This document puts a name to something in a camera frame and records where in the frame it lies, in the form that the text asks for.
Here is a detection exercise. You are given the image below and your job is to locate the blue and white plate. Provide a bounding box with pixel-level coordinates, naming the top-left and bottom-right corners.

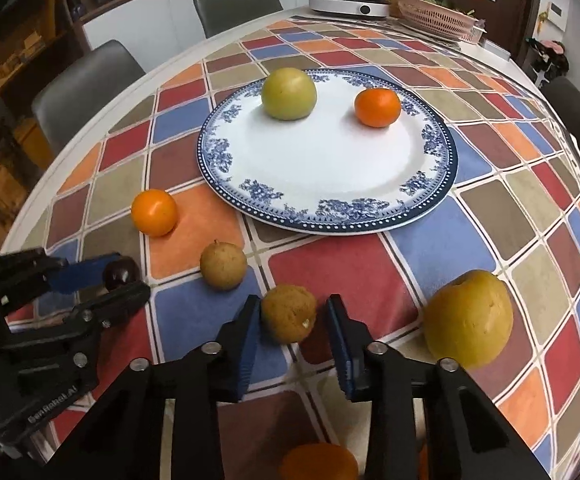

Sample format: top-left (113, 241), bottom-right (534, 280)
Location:
top-left (197, 68), bottom-right (459, 234)

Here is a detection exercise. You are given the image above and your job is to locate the green apple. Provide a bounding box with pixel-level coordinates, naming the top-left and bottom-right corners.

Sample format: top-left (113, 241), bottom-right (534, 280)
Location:
top-left (261, 67), bottom-right (318, 122)

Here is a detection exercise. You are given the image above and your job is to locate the grey dining chair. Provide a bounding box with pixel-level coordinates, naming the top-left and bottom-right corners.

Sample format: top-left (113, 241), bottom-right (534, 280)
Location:
top-left (540, 76), bottom-right (580, 181)
top-left (193, 0), bottom-right (284, 38)
top-left (31, 40), bottom-right (147, 158)

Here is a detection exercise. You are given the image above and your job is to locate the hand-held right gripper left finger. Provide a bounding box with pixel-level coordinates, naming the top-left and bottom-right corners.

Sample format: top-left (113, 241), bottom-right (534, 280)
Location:
top-left (44, 294), bottom-right (262, 480)

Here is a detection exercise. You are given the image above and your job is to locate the orange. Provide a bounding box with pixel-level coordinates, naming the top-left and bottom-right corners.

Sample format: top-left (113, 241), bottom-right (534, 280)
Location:
top-left (279, 442), bottom-right (359, 480)
top-left (131, 189), bottom-right (179, 237)
top-left (354, 87), bottom-right (401, 128)

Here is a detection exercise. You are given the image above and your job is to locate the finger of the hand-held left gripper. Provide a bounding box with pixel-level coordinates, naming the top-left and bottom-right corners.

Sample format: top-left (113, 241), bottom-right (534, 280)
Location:
top-left (67, 281), bottom-right (151, 333)
top-left (0, 247), bottom-right (124, 307)

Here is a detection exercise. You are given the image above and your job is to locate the colourful checked tablecloth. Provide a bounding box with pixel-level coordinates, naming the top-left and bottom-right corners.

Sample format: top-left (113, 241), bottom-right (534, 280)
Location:
top-left (0, 15), bottom-right (580, 480)

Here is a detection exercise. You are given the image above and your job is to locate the white induction cooker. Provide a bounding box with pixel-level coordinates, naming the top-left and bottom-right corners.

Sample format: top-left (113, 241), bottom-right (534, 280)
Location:
top-left (309, 0), bottom-right (391, 20)

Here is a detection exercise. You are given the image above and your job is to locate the large yellow pear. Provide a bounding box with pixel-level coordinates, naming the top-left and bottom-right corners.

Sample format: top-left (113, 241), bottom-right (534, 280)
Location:
top-left (423, 269), bottom-right (514, 370)

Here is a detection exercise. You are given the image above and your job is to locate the high chair with pink toy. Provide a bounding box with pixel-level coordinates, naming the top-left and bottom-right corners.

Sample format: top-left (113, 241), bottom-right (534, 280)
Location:
top-left (527, 37), bottom-right (570, 86)

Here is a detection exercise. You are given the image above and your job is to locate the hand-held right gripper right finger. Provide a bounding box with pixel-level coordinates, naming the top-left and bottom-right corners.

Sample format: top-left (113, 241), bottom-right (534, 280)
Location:
top-left (324, 293), bottom-right (553, 480)

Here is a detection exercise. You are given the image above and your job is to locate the dark purple plum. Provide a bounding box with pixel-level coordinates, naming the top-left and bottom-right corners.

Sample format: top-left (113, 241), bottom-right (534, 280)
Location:
top-left (102, 256), bottom-right (138, 291)

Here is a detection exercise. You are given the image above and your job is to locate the wooden shelf unit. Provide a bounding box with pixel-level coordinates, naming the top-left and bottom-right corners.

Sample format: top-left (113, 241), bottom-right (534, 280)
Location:
top-left (0, 0), bottom-right (90, 256)

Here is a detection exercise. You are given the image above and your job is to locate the small brown pear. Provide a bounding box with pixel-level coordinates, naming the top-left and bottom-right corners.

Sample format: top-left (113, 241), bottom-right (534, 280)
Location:
top-left (261, 284), bottom-right (318, 345)
top-left (200, 240), bottom-right (248, 292)

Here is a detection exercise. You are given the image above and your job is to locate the pink plastic basket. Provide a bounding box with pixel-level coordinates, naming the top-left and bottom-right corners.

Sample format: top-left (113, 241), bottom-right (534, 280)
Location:
top-left (397, 0), bottom-right (486, 43)

